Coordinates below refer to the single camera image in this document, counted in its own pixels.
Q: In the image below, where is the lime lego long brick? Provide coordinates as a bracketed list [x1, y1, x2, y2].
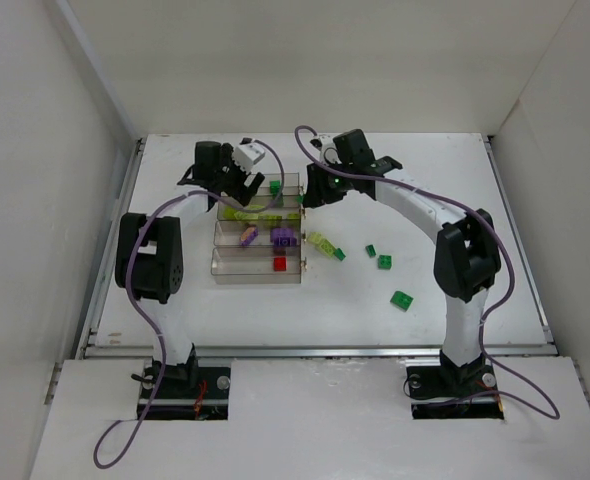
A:
[316, 238, 337, 257]

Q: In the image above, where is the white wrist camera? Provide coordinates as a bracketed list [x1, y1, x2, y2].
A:
[310, 134, 340, 165]
[231, 138, 266, 174]

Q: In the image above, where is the aluminium rail front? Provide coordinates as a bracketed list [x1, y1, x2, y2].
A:
[196, 343, 559, 359]

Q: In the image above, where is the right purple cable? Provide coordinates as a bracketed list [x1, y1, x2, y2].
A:
[294, 124, 561, 420]

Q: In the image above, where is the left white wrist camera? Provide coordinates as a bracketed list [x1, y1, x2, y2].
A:
[231, 138, 266, 174]

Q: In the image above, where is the small green lego sloped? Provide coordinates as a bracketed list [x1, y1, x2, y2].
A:
[365, 244, 377, 258]

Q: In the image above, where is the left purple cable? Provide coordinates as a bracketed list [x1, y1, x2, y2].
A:
[92, 140, 284, 471]

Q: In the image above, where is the purple cable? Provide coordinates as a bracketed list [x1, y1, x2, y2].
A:
[294, 124, 561, 420]
[92, 140, 284, 471]

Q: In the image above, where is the pale lime lego 2x2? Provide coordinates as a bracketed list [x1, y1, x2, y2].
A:
[247, 213, 282, 224]
[306, 231, 325, 245]

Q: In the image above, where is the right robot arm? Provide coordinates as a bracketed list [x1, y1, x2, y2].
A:
[301, 129, 503, 397]

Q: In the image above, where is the small dark green lego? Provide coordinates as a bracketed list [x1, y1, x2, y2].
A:
[334, 248, 346, 261]

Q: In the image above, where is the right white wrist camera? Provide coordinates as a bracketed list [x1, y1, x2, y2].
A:
[310, 134, 340, 165]

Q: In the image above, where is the red lego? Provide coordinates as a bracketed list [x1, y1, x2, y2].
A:
[273, 256, 287, 272]

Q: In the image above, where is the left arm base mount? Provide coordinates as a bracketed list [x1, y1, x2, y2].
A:
[144, 366, 231, 421]

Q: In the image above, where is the green lego 2x2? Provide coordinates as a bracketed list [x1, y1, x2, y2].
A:
[377, 255, 392, 270]

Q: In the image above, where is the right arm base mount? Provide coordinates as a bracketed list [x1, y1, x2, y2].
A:
[403, 364, 504, 420]

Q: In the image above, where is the purple arch lego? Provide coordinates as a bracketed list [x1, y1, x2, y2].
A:
[270, 227, 298, 247]

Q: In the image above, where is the green lego small block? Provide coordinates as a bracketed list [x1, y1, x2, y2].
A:
[269, 181, 282, 197]

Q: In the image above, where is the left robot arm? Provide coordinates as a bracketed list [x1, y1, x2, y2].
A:
[114, 138, 267, 388]

